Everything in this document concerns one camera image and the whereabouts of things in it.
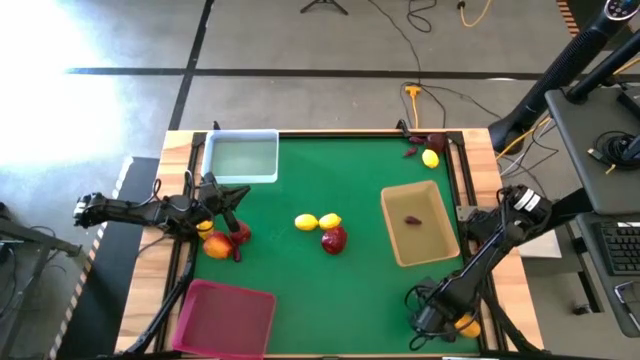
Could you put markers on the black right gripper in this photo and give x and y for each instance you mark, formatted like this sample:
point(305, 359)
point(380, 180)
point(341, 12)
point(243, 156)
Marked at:
point(432, 320)

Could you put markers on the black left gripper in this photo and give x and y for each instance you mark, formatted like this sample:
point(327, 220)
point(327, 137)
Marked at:
point(211, 192)

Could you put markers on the red and yellow apple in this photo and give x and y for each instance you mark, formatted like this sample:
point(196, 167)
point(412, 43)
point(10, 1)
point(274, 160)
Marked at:
point(218, 245)

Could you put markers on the tan plastic bin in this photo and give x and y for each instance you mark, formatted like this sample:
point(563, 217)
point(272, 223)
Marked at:
point(425, 235)

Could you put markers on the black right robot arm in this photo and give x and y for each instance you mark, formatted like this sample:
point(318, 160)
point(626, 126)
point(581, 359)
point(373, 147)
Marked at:
point(480, 260)

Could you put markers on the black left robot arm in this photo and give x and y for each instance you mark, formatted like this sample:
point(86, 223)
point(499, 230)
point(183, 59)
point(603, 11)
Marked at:
point(130, 212)

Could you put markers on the pale blue plastic bin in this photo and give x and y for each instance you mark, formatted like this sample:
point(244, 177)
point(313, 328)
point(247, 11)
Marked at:
point(240, 157)

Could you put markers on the small black clamp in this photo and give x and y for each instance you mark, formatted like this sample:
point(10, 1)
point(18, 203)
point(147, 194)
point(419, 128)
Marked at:
point(216, 125)
point(402, 127)

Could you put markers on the green table mat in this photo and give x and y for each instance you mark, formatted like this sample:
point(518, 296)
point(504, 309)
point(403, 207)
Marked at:
point(350, 300)

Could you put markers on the pink plastic bin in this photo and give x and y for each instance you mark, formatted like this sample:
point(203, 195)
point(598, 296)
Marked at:
point(225, 320)

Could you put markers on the white box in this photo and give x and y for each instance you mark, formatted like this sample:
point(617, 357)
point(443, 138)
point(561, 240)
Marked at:
point(542, 247)

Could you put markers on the black floor mat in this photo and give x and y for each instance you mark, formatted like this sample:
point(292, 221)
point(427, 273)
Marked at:
point(110, 280)

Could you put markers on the grey keyboard shelf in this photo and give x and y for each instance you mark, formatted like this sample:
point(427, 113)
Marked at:
point(600, 300)

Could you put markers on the dark red apple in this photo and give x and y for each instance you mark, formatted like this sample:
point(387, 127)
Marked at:
point(437, 142)

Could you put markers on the dark phone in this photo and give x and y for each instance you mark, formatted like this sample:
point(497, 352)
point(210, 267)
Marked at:
point(631, 295)

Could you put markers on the black keyboard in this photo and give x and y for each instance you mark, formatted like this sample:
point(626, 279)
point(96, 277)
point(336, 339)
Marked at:
point(622, 247)

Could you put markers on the grey metal stand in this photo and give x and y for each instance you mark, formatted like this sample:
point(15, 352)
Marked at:
point(30, 240)

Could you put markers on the grey desk top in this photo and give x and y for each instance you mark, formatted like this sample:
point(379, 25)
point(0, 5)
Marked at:
point(575, 150)

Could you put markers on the black tripod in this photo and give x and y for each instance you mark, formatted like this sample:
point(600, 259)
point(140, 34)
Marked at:
point(324, 4)

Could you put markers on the black tower fan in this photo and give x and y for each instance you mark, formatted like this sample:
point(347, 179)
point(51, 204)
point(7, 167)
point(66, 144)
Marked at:
point(560, 75)

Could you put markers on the black pole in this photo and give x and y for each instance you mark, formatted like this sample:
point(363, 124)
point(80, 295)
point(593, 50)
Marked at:
point(600, 70)

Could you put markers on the orange striped board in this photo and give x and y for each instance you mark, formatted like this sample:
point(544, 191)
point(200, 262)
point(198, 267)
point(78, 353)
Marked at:
point(567, 15)

